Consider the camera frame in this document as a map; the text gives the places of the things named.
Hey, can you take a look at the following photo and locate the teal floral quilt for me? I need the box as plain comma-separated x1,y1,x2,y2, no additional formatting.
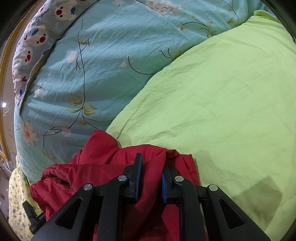
13,0,253,184

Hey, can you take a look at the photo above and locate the golden wooden frame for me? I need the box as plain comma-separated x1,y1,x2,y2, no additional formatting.
0,14,31,163

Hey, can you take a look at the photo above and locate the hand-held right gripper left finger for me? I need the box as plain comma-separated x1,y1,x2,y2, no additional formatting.
30,152,144,241

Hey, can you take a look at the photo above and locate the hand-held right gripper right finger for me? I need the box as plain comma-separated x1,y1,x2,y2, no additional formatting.
161,165,271,241

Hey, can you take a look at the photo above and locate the yellow patterned pillow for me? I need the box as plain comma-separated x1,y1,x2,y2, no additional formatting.
8,156,45,241

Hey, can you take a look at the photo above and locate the red quilted jacket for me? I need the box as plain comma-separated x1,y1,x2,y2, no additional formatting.
30,130,202,241

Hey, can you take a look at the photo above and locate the grey cartoon animal pillow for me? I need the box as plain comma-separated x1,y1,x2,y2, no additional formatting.
11,0,99,105

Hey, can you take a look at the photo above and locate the light green blanket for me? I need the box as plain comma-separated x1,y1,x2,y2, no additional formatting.
107,9,296,241

